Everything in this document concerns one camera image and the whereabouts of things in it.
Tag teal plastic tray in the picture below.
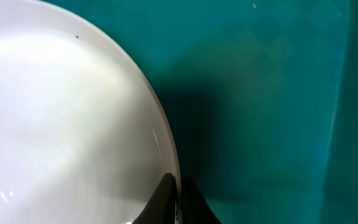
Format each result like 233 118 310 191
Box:
53 0 358 223

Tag large white plate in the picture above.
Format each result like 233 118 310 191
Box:
0 1 180 223

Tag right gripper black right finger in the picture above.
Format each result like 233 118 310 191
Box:
181 178 222 224

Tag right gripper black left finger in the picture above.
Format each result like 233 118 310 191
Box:
132 173 177 224

